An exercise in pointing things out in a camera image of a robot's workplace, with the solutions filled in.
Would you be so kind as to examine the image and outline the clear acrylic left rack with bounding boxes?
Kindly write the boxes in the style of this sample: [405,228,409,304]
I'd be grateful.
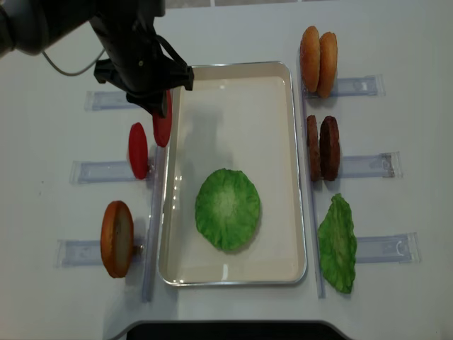
[53,90,167,303]

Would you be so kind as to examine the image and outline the red tomato slice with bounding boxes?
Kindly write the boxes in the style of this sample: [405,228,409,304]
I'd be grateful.
[152,90,172,147]
[128,123,149,180]

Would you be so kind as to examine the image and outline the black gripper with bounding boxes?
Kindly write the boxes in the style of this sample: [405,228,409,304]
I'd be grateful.
[90,14,194,118]

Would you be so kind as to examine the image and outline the green lettuce leaf in holder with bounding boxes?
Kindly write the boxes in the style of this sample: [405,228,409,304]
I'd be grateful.
[318,193,357,294]

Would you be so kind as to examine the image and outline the white rectangular tray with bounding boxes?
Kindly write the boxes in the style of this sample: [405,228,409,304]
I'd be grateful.
[155,62,306,286]

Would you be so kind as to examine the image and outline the grey cable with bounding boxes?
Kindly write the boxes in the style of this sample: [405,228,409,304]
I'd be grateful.
[41,47,107,76]

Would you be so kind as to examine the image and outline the golden bun top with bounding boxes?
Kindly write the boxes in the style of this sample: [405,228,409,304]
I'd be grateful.
[299,25,321,93]

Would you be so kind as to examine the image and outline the green lettuce leaf on tray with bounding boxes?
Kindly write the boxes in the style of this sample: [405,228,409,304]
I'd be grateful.
[195,169,261,252]

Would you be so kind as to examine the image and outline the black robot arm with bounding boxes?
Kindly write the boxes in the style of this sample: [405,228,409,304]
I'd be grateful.
[1,0,194,117]

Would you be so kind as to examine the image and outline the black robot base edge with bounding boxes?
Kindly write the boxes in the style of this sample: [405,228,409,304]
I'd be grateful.
[113,321,349,339]

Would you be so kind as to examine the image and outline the bun slice in left holder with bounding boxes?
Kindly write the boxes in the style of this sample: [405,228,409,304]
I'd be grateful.
[100,200,134,278]

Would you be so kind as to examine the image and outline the brown meat patty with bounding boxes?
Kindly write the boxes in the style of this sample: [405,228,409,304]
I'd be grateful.
[319,116,340,181]
[306,115,321,182]

